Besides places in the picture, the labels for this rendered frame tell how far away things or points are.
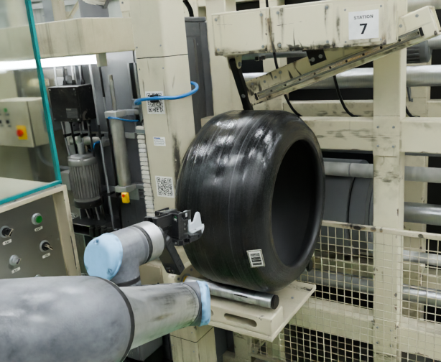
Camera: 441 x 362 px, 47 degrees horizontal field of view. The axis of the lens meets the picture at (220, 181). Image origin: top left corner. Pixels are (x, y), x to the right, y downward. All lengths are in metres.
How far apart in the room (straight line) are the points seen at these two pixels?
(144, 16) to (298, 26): 0.49
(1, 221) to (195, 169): 0.63
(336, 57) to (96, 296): 1.40
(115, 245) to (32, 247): 0.75
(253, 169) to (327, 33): 0.53
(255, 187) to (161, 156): 0.46
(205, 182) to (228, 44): 0.59
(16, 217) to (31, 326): 1.21
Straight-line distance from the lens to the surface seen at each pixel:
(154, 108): 1.70
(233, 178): 1.38
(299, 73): 1.85
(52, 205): 1.80
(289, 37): 1.71
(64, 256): 1.87
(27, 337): 0.52
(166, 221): 1.19
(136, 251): 1.08
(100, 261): 1.06
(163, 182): 1.75
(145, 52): 1.70
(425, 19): 1.73
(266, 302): 1.60
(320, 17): 1.67
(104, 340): 0.55
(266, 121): 1.48
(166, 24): 1.67
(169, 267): 1.25
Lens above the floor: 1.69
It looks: 15 degrees down
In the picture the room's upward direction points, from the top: 5 degrees counter-clockwise
